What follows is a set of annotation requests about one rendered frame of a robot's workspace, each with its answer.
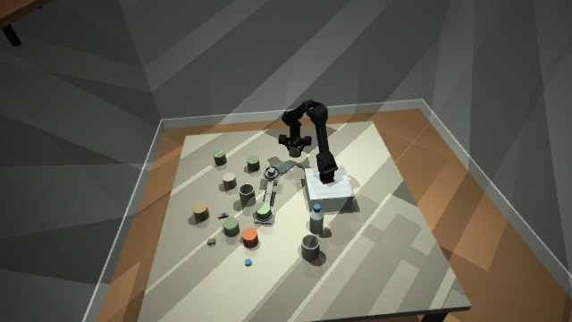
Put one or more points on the orange-brown cylinder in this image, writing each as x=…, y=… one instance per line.
x=250, y=238

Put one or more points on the tan cylinder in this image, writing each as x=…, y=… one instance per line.
x=201, y=211

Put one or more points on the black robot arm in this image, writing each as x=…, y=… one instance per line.
x=318, y=115

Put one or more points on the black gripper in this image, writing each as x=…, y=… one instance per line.
x=285, y=141

